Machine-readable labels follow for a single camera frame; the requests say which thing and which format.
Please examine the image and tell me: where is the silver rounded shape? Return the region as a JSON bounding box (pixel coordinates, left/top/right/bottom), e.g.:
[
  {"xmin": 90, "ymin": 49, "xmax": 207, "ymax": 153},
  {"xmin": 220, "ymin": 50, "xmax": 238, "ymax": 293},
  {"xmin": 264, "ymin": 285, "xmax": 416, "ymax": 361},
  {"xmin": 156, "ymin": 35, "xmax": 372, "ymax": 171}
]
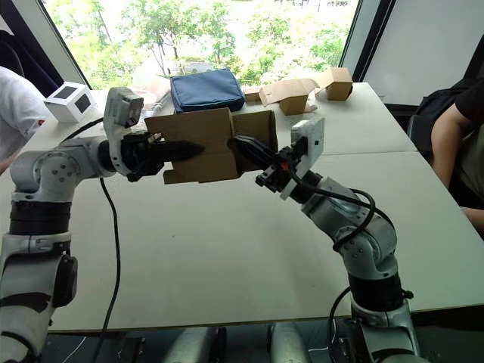
[
  {"xmin": 160, "ymin": 326, "xmax": 228, "ymax": 363},
  {"xmin": 267, "ymin": 322, "xmax": 328, "ymax": 363}
]

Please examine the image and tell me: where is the person in black shirt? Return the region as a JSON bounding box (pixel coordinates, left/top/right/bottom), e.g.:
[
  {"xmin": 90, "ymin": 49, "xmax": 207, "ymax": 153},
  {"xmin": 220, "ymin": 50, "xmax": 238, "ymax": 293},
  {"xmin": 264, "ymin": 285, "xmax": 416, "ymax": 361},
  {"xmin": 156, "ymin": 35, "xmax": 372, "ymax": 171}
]
[{"xmin": 430, "ymin": 70, "xmax": 484, "ymax": 243}]

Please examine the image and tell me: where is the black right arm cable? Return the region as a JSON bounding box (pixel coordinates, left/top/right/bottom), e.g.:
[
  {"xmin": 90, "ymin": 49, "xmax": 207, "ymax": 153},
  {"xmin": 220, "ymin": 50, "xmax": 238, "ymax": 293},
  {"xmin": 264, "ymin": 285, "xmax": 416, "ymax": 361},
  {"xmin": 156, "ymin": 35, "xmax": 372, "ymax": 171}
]
[{"xmin": 281, "ymin": 162, "xmax": 415, "ymax": 343}]

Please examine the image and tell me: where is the blue fabric bag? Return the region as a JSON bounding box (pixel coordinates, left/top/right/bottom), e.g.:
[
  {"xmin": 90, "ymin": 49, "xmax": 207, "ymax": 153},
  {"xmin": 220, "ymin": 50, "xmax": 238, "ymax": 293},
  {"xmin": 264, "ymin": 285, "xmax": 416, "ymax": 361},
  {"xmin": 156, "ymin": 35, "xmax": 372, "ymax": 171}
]
[{"xmin": 169, "ymin": 67, "xmax": 246, "ymax": 114}]

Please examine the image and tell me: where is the black chair back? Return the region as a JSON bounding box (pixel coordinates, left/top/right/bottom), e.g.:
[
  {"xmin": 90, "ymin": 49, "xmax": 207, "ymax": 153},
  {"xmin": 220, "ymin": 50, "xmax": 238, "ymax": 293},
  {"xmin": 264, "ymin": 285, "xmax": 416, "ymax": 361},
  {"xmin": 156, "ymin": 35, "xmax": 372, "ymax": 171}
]
[{"xmin": 0, "ymin": 29, "xmax": 26, "ymax": 79}]

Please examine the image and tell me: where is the closed brown cardboard box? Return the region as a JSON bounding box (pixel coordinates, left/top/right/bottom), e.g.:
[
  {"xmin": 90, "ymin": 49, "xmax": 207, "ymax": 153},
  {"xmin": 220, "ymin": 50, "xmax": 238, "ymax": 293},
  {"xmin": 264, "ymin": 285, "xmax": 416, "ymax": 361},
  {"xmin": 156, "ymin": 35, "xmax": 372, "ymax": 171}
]
[{"xmin": 315, "ymin": 67, "xmax": 354, "ymax": 102}]

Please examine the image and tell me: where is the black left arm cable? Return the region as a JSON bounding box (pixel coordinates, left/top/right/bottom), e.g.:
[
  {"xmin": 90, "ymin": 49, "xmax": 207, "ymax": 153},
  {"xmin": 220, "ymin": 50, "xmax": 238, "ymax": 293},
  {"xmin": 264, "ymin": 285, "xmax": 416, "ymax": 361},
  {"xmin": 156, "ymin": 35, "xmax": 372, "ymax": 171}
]
[{"xmin": 67, "ymin": 116, "xmax": 122, "ymax": 363}]

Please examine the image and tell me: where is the small brown cardboard box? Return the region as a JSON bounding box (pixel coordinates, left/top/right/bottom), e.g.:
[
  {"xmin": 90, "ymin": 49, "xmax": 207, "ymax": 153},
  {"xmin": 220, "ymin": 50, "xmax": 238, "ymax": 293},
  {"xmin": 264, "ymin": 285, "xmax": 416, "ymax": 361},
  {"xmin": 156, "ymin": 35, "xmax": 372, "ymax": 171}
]
[{"xmin": 144, "ymin": 107, "xmax": 280, "ymax": 185}]

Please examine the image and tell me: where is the person in white shirt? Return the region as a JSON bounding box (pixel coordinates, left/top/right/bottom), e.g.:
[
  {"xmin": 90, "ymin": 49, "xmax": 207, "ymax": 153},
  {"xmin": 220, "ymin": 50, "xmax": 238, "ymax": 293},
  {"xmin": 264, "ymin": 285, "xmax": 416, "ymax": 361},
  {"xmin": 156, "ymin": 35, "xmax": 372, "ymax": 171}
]
[{"xmin": 0, "ymin": 65, "xmax": 51, "ymax": 175}]

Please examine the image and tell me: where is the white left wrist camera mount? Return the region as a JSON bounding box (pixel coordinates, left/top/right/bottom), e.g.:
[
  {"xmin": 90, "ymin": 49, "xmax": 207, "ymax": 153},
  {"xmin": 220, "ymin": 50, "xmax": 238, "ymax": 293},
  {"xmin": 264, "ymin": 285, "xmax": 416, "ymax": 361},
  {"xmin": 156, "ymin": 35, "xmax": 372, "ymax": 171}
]
[{"xmin": 103, "ymin": 86, "xmax": 145, "ymax": 178}]

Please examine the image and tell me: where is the white cube with dark panels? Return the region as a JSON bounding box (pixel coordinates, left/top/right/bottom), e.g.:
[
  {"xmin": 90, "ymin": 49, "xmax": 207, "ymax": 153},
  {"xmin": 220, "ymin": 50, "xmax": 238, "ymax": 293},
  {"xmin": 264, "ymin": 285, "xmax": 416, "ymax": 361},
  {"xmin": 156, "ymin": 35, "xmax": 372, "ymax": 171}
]
[{"xmin": 43, "ymin": 80, "xmax": 96, "ymax": 124}]

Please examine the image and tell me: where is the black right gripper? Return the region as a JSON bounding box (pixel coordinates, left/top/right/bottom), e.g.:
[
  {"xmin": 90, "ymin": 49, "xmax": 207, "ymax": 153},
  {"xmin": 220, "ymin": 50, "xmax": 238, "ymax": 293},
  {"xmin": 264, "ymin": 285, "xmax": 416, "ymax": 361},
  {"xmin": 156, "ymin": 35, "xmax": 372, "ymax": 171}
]
[{"xmin": 231, "ymin": 135, "xmax": 308, "ymax": 194}]

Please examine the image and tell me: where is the open brown cardboard box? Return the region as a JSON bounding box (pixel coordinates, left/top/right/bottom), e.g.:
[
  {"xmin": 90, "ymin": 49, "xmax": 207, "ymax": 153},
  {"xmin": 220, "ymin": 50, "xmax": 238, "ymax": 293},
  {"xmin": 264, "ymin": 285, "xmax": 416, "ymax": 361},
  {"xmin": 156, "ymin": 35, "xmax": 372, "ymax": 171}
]
[{"xmin": 258, "ymin": 78, "xmax": 321, "ymax": 116}]

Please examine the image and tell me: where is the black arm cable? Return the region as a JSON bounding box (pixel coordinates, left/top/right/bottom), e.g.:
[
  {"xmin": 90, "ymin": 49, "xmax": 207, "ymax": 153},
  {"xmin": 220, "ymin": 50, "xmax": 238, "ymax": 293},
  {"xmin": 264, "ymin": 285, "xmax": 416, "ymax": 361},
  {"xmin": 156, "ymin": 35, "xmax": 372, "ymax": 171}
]
[
  {"xmin": 67, "ymin": 116, "xmax": 122, "ymax": 363},
  {"xmin": 281, "ymin": 162, "xmax": 415, "ymax": 343}
]

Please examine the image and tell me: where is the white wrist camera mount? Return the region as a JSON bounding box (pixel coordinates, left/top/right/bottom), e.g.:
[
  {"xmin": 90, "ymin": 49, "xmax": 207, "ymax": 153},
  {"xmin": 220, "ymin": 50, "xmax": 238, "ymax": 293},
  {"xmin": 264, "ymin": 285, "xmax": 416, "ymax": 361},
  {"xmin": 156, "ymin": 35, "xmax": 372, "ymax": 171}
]
[
  {"xmin": 279, "ymin": 116, "xmax": 327, "ymax": 200},
  {"xmin": 103, "ymin": 86, "xmax": 145, "ymax": 178}
]

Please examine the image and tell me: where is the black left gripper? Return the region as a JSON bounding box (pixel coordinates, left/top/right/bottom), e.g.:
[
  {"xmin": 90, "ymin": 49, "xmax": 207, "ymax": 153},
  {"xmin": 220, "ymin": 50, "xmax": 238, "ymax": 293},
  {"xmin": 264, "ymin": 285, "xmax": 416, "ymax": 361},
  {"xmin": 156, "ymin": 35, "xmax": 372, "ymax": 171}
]
[{"xmin": 119, "ymin": 131, "xmax": 206, "ymax": 183}]

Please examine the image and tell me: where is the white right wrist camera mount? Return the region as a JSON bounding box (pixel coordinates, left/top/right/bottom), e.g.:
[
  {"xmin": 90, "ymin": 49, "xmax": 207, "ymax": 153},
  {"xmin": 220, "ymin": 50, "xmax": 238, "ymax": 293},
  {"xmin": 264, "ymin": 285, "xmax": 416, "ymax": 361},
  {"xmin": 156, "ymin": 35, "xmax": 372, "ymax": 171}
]
[{"xmin": 279, "ymin": 116, "xmax": 327, "ymax": 200}]

